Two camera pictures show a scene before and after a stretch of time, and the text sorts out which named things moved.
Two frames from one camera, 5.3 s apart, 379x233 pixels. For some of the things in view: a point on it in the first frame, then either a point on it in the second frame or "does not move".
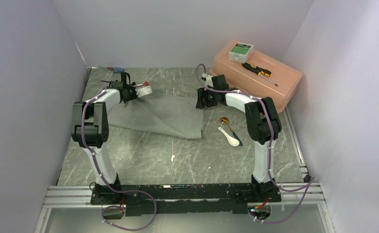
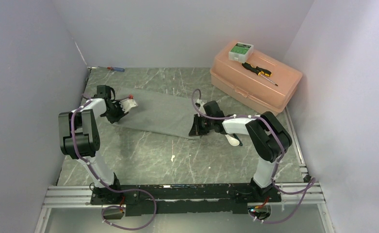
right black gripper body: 209,98 → 203,125
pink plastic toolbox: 262,75 does not move
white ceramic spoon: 232,141 does not move
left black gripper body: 131,93 → 115,113
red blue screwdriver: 114,68 does not move
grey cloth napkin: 167,113 does not move
